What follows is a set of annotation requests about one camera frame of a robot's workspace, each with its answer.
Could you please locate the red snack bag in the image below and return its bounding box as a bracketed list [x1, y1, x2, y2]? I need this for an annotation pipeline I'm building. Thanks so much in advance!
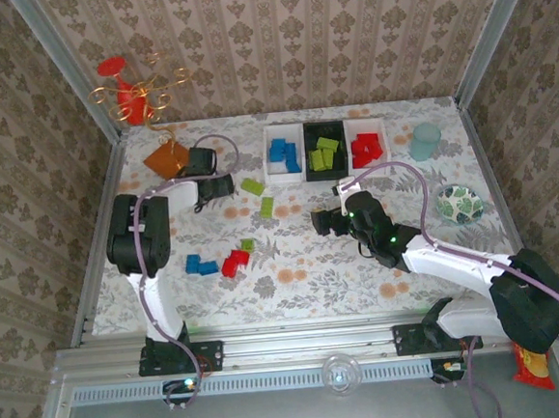
[510, 342, 552, 388]

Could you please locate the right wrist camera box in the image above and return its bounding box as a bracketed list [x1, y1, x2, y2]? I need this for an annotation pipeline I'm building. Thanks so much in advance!
[330, 176, 360, 201]

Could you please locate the small circuit board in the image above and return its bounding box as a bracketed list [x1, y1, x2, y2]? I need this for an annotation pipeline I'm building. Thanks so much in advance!
[161, 376, 202, 400]
[430, 356, 468, 386]

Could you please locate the aluminium front rail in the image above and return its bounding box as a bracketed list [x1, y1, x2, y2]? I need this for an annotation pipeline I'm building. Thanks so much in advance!
[52, 300, 559, 385]

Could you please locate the floral tablecloth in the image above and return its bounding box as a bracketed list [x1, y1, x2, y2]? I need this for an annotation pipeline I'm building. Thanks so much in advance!
[74, 91, 529, 339]

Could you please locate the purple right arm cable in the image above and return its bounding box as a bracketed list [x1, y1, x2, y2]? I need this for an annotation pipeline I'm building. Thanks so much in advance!
[350, 148, 559, 418]

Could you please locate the white plastic bin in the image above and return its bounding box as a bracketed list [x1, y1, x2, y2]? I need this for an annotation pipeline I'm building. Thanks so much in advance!
[344, 115, 392, 171]
[262, 122, 307, 186]

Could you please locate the leaf print bowl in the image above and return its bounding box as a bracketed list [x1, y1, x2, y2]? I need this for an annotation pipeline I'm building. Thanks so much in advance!
[434, 181, 488, 229]

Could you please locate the grey metal sheet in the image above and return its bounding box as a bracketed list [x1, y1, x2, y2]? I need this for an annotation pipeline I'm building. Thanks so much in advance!
[28, 336, 559, 418]

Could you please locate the black plastic bin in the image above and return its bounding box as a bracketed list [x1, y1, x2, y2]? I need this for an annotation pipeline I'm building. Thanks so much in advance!
[301, 119, 350, 182]

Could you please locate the translucent pale blue cup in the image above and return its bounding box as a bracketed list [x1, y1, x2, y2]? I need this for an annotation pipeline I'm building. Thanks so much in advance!
[406, 121, 445, 162]

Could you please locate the grey slotted cable duct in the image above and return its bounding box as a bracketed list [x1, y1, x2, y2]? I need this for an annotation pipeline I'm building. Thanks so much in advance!
[70, 357, 434, 406]

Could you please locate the clear plastic dome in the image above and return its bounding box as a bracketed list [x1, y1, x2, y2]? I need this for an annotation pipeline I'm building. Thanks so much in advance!
[319, 351, 363, 400]

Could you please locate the aluminium side rail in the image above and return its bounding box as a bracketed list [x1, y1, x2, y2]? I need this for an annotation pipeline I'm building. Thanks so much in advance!
[454, 94, 552, 316]
[54, 133, 145, 350]

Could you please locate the aluminium frame post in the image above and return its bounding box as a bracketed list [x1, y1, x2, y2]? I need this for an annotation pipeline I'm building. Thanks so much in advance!
[8, 0, 129, 152]
[445, 0, 552, 109]

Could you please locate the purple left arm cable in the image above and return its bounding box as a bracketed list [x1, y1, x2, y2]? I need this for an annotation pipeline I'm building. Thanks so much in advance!
[126, 132, 260, 414]

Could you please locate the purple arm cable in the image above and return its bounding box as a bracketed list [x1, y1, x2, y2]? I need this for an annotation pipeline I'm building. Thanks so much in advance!
[126, 132, 260, 414]
[350, 148, 559, 418]

